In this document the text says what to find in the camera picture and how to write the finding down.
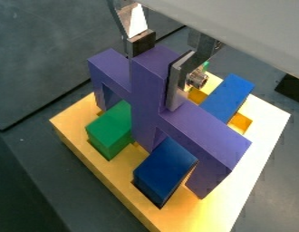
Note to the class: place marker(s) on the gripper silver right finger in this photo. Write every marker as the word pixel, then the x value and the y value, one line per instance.
pixel 187 70

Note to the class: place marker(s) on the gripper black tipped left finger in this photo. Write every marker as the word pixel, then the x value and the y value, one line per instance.
pixel 129 17

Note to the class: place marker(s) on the purple interlocking block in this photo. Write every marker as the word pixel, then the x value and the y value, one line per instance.
pixel 136 80

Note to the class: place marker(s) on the yellow slotted board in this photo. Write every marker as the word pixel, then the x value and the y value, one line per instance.
pixel 185 213

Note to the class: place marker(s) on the black angle fixture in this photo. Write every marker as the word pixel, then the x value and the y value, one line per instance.
pixel 288 87

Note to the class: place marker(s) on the green bar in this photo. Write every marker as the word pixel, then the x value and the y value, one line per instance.
pixel 111 130

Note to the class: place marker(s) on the blue bar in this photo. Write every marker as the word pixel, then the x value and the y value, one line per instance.
pixel 171 164

